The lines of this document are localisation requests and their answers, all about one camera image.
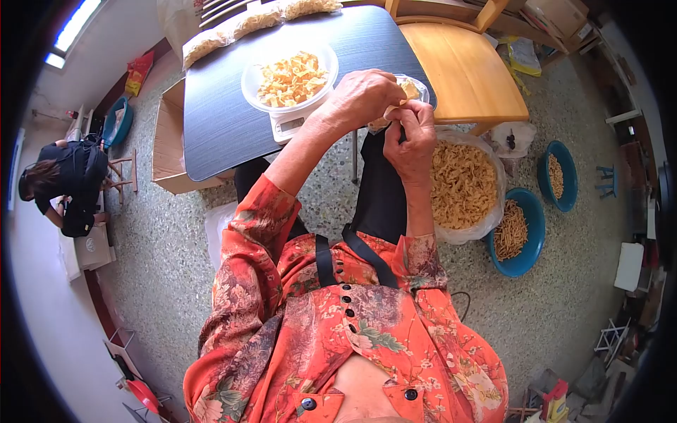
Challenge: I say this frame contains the person's right thumb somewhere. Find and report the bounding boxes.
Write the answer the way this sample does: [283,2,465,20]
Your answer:
[382,119,407,162]

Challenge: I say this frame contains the person's left hand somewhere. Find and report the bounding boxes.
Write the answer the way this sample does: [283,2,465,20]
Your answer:
[323,69,408,133]

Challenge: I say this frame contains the blue basin with white bag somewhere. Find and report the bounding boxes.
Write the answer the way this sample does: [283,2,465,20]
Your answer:
[102,96,134,149]

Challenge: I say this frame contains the pile of brown stick snacks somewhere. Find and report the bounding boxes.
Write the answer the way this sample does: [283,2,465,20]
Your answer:
[494,199,530,262]

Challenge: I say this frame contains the stack of cardboard cartons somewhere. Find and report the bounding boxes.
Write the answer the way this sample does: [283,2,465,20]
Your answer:
[521,0,602,55]

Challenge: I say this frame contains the person's right fingers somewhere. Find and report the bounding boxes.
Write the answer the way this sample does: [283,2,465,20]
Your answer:
[399,99,439,139]

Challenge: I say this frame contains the person's left fingers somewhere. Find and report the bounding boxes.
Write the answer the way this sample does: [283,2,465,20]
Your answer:
[378,71,408,114]

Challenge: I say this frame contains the large clear sack of snacks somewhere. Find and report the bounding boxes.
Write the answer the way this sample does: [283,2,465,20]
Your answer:
[429,129,507,245]

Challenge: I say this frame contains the pile of yellow fried snacks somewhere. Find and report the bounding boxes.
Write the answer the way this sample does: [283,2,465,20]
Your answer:
[256,51,330,109]

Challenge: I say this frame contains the large blue basin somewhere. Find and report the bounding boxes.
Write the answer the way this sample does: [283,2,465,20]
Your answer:
[487,188,547,278]

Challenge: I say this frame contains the small white plastic bag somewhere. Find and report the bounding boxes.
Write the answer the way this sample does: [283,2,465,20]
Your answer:
[489,121,538,160]

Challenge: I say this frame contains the yellow and grey bag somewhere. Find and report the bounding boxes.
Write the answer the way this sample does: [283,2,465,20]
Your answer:
[497,36,543,97]

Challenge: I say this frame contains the small wooden stool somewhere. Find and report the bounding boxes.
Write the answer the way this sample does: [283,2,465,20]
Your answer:
[105,148,139,205]

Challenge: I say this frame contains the white flat box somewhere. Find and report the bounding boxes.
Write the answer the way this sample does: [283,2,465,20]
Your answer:
[614,241,645,293]

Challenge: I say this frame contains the white paper bag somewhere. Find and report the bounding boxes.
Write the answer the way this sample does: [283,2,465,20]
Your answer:
[73,224,115,271]

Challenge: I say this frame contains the red and yellow bag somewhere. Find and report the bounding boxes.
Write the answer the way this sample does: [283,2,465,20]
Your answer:
[125,50,155,98]

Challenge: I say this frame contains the heap of small tan snacks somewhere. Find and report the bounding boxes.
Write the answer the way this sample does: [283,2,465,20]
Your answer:
[548,153,565,200]

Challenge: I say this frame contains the person's right hand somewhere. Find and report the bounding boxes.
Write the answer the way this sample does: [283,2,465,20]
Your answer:
[382,99,439,186]

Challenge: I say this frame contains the person's body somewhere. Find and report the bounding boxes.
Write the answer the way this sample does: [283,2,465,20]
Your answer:
[182,211,510,423]

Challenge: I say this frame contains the white plastic bowl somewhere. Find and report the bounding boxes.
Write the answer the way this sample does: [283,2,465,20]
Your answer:
[240,42,340,115]

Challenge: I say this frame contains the person's legs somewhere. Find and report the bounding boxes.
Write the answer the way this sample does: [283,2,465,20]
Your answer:
[234,128,409,245]

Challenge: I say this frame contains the small blue basin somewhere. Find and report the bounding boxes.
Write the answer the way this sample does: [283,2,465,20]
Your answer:
[537,140,579,213]

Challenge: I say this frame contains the small blue stool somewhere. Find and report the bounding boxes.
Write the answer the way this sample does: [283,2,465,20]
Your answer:
[596,164,619,200]

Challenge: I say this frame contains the crumpled white plastic bag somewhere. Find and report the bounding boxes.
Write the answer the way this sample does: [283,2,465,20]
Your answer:
[204,201,239,271]

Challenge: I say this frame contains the bright window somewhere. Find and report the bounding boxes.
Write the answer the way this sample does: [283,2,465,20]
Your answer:
[44,0,104,70]

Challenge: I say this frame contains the sealed snack packet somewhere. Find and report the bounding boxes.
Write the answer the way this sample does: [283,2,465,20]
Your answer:
[232,6,285,41]
[279,0,344,21]
[181,26,235,71]

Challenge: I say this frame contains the black folding table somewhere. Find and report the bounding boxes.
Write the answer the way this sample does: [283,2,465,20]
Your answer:
[182,5,439,183]

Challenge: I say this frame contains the red round stool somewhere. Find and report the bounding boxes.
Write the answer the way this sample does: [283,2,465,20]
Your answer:
[125,379,161,415]

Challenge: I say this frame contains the clear plastic snack bag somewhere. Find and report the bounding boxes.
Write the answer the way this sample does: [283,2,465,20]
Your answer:
[366,74,430,133]

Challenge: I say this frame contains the open cardboard box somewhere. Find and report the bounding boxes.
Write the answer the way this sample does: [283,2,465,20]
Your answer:
[151,78,237,195]

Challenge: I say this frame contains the white kitchen scale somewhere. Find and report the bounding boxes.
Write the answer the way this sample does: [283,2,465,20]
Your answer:
[269,87,335,145]

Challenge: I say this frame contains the wooden chair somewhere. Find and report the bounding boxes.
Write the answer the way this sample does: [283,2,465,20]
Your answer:
[385,0,531,136]

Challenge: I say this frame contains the white printed plastic sack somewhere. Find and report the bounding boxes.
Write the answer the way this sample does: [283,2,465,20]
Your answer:
[157,0,206,46]

